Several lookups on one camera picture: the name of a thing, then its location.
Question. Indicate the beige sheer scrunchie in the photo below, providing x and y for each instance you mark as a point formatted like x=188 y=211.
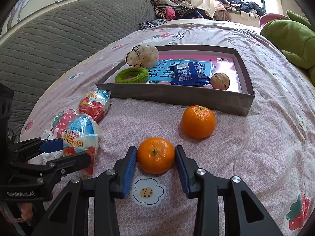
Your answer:
x=145 y=56

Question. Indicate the clothes pile beside headboard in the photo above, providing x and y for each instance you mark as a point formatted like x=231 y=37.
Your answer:
x=177 y=9

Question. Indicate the clothes pile on windowsill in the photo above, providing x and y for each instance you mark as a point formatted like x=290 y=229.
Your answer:
x=246 y=9

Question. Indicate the blue snack packet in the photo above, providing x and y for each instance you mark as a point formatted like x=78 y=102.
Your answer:
x=195 y=73

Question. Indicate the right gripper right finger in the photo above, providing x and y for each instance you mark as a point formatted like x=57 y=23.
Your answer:
x=244 y=214

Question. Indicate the red King Egg toy pack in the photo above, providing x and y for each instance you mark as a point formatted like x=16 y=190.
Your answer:
x=95 y=104

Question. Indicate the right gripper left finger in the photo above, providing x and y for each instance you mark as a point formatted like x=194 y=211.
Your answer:
x=68 y=214

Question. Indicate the walnut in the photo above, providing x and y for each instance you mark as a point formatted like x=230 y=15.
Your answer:
x=220 y=81

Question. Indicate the grey shallow cardboard box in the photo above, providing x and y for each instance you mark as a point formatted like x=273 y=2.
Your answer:
x=215 y=99

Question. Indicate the pink pillow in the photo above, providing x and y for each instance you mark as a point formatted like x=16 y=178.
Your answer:
x=269 y=17

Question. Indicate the blue King Egg toy pack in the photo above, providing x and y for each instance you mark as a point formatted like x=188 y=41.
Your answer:
x=82 y=135

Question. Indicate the green fleece blanket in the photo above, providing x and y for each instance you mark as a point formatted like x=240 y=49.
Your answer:
x=294 y=37

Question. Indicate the pink patterned bed sheet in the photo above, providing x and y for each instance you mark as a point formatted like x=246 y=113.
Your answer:
x=271 y=149

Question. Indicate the orange mandarin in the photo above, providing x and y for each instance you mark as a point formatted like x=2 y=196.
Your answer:
x=198 y=122
x=155 y=155

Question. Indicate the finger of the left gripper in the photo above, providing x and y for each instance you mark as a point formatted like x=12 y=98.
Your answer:
x=69 y=164
x=29 y=149

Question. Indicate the dark patterned cloth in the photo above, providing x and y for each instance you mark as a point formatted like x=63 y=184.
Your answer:
x=151 y=23

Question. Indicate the grey quilted headboard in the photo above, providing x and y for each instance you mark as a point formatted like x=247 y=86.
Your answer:
x=43 y=49

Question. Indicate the person's left hand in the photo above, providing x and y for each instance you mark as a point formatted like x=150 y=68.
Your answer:
x=25 y=212

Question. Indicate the pink and blue book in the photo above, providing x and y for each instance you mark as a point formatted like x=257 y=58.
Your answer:
x=162 y=74

